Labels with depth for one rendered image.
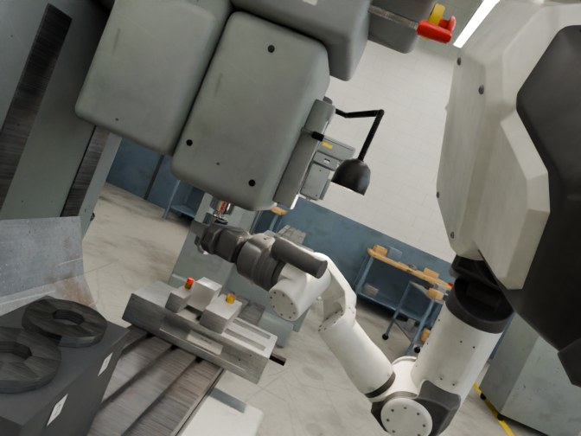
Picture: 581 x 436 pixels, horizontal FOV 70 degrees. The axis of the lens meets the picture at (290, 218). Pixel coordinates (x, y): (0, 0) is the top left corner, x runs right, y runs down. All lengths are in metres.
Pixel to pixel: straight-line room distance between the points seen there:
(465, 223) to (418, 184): 6.96
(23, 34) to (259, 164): 0.44
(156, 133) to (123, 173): 7.60
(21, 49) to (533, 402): 5.03
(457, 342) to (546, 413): 4.65
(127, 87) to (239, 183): 0.25
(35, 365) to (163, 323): 0.59
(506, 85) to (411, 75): 7.31
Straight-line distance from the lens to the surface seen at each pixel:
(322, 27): 0.74
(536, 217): 0.35
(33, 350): 0.49
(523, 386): 5.10
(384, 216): 7.34
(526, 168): 0.36
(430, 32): 0.76
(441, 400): 0.73
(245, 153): 0.73
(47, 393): 0.47
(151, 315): 1.03
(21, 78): 0.88
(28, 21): 0.86
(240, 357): 1.00
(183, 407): 0.85
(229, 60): 0.77
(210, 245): 0.77
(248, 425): 1.03
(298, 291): 0.68
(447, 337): 0.69
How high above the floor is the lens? 1.39
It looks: 5 degrees down
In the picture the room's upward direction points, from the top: 24 degrees clockwise
